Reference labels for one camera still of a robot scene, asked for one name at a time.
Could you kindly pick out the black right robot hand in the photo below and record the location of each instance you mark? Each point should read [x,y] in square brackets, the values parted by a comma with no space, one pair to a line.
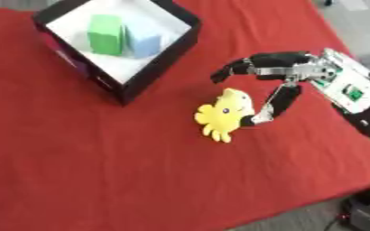
[277,61]

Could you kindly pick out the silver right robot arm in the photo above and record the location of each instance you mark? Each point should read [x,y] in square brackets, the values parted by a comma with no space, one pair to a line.
[359,96]

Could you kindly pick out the black box with white inside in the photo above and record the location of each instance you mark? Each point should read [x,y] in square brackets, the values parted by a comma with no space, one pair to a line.
[125,45]

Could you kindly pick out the yellow octopus soft toy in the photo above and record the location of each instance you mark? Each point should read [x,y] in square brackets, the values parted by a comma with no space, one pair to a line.
[225,114]

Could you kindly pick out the light blue block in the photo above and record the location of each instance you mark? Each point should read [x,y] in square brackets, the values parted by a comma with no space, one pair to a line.
[143,39]

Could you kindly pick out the black bag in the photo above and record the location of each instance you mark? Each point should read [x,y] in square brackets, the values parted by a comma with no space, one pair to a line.
[367,210]

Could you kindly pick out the green block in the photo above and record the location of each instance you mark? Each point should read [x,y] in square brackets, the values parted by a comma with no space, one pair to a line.
[105,34]

